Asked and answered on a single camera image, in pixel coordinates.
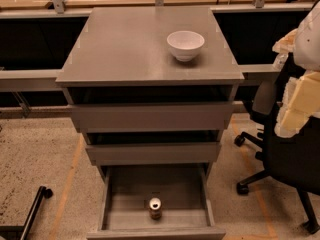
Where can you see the white ceramic bowl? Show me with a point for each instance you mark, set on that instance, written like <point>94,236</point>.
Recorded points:
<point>185,45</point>

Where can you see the grey top drawer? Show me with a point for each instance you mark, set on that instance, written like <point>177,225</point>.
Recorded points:
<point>151,117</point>

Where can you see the black office chair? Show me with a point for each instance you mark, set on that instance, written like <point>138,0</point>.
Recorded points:
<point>294,161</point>

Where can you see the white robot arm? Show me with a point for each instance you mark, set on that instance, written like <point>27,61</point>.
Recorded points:
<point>306,53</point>

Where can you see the clear plastic bottle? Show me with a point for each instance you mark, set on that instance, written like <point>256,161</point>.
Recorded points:
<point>280,61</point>

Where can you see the grey open bottom drawer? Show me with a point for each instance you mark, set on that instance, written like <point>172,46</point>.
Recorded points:
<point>186,207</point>

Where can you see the grey middle drawer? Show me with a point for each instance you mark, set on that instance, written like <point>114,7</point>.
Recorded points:
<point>160,153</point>

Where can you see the grey drawer cabinet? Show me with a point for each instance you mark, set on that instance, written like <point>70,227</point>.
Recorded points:
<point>122,57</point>

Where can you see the black metal stand leg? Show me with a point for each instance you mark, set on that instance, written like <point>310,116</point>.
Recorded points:
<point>22,232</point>

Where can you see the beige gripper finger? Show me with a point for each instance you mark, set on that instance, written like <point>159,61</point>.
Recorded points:
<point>286,43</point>
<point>301,100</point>

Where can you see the grey metal rail frame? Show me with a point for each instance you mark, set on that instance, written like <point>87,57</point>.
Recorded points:
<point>40,80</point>

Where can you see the orange soda can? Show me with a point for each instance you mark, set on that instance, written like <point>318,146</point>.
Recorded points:
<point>155,208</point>

